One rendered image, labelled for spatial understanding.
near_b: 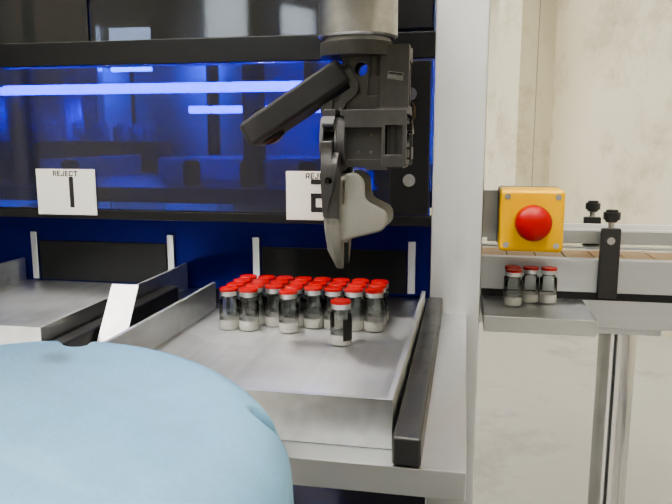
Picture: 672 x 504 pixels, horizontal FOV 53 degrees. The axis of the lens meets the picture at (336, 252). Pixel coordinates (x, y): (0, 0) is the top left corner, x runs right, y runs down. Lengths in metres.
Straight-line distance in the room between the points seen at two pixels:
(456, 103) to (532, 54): 4.18
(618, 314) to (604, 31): 3.81
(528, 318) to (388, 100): 0.33
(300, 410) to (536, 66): 4.60
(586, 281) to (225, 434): 0.80
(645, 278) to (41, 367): 0.83
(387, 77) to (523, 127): 4.30
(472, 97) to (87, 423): 0.68
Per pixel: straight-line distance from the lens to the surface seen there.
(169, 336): 0.73
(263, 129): 0.66
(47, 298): 0.97
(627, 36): 4.52
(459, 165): 0.81
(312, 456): 0.47
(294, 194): 0.83
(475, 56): 0.81
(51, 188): 0.97
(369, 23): 0.64
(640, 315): 0.97
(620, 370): 1.02
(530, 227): 0.78
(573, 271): 0.94
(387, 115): 0.62
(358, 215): 0.64
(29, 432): 0.18
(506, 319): 0.83
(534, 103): 4.97
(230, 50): 0.86
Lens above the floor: 1.09
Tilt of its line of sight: 9 degrees down
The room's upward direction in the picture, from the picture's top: straight up
